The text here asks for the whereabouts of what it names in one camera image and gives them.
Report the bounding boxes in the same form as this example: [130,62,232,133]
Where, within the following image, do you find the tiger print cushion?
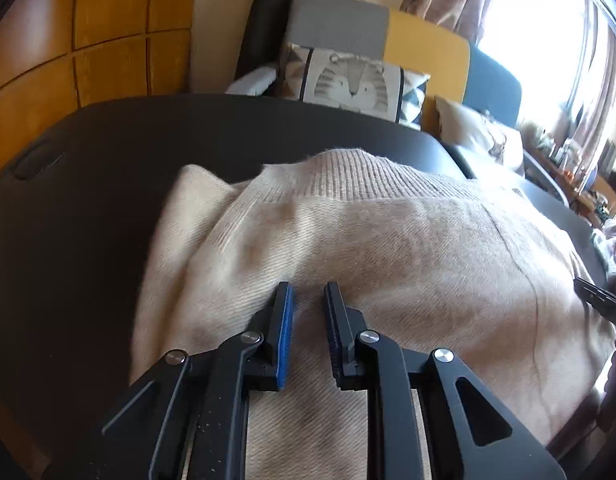
[278,42,431,126]

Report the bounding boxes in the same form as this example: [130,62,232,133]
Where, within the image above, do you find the cluttered wooden desk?
[523,125,616,226]

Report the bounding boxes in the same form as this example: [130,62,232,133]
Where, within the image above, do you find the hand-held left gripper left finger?
[102,281,295,480]

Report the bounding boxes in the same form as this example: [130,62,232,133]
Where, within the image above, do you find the wooden wardrobe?
[0,0,199,181]

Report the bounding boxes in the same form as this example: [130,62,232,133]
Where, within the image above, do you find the black rolled mat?
[235,0,299,81]

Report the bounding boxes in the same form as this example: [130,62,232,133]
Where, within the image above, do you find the bright window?
[478,0,614,131]

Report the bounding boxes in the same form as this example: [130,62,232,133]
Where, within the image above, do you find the light pink cloth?
[593,220,616,286]

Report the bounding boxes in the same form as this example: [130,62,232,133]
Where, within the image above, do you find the cluster of small desk bottles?
[528,125,604,181]

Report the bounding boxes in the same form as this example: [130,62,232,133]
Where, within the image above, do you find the cream deer print cushion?
[435,96,524,171]

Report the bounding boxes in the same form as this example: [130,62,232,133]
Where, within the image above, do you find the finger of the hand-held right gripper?
[573,277,616,333]

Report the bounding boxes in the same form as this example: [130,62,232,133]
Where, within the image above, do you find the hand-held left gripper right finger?
[323,281,566,480]

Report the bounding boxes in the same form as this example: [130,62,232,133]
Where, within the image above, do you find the grey yellow blue sofa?
[225,0,571,206]

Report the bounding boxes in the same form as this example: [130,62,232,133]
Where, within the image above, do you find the beige knit sweater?
[129,147,616,480]

